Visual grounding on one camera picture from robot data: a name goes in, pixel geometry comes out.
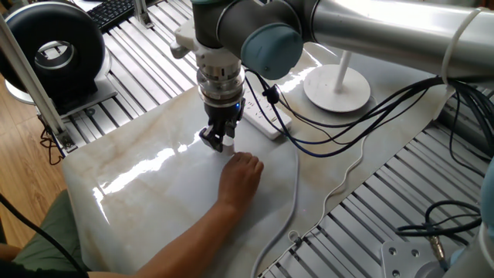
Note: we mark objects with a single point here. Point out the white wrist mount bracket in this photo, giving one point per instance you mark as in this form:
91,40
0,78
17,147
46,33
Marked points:
187,38

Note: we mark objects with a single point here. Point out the white lamp base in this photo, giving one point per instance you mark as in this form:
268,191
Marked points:
320,87

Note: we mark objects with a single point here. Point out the aluminium frame post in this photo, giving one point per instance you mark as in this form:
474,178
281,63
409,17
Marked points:
34,85
143,13

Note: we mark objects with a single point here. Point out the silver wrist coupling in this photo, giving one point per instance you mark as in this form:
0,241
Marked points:
220,87

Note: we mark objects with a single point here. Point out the person's bare hand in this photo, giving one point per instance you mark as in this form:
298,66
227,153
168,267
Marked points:
239,181

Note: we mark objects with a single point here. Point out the person's bare forearm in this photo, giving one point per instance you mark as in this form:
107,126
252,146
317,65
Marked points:
185,247

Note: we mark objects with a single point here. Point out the black keyboard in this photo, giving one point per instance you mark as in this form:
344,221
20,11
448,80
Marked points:
112,11

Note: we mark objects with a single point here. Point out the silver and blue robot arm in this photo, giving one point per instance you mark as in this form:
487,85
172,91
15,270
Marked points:
378,31

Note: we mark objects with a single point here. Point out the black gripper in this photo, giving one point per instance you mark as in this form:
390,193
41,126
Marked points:
224,114

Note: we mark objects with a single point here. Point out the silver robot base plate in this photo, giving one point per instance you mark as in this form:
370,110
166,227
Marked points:
401,258

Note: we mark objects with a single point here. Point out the white power strip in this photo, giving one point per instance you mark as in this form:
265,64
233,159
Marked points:
266,123

